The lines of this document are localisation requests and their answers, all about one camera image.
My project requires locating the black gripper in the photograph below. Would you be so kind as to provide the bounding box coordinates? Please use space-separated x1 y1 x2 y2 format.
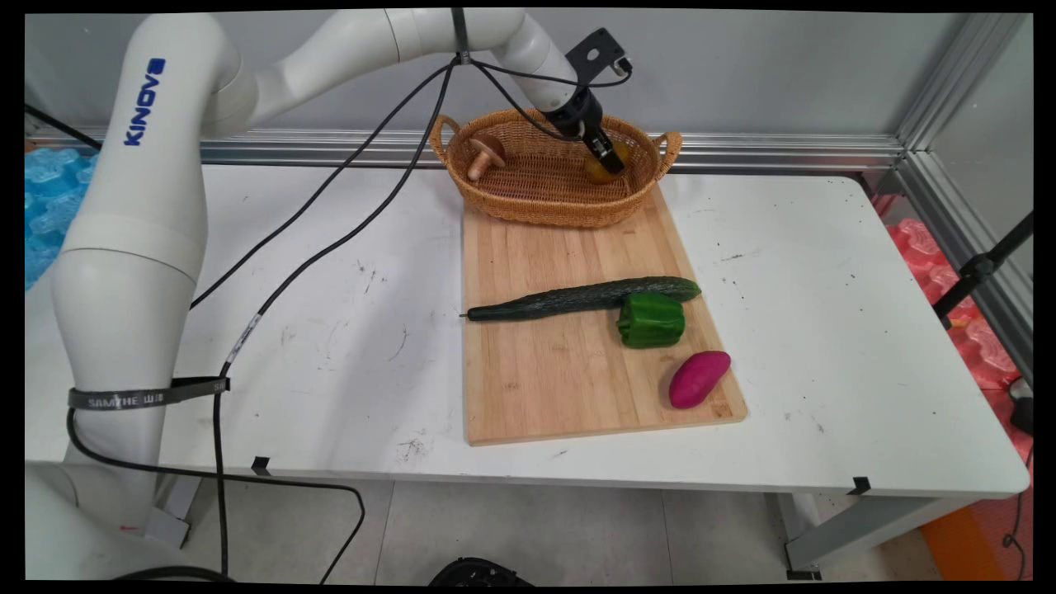
542 87 631 176

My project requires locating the yellow round fruit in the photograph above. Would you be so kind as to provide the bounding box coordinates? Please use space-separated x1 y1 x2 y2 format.
584 140 634 186

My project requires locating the woven wicker basket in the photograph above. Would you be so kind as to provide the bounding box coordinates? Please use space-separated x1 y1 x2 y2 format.
429 107 684 229

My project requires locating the brown toy mushroom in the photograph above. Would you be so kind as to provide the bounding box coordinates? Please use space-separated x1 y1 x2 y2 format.
466 134 507 182

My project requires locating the long dark green cucumber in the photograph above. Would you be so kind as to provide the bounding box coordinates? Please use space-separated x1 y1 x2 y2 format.
460 276 702 323

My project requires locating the green bell pepper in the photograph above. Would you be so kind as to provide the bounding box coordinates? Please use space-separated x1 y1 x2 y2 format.
616 291 686 349

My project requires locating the wooden cutting board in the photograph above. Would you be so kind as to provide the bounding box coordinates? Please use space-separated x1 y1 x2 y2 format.
460 183 749 447

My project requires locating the purple sweet potato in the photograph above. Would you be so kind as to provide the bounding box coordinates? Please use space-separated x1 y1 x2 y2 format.
668 350 733 410

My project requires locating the red foam mat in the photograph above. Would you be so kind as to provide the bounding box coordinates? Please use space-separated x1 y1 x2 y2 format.
874 194 1034 578

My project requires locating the black tripod stand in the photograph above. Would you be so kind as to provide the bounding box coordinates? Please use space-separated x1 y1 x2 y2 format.
932 210 1034 332

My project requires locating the black round floor object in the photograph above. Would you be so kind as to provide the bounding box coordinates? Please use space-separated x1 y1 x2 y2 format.
429 558 535 587

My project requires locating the grey table leg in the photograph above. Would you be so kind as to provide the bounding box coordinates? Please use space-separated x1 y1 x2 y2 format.
775 493 978 581

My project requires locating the small black device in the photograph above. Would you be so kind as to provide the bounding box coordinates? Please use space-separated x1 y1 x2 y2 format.
1008 378 1034 436

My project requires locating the blue foam mat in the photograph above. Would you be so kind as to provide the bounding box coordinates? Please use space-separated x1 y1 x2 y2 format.
25 147 101 291

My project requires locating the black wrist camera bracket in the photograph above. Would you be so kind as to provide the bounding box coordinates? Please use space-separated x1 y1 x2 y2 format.
566 28 634 87

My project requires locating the black cable with white label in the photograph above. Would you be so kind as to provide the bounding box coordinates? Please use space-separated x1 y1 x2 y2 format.
211 58 463 578

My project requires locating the plain black cable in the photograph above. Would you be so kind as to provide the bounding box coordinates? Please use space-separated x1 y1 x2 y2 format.
188 58 459 313

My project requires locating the black printed velcro strap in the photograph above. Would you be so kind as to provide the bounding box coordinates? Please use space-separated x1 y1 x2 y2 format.
68 376 232 412

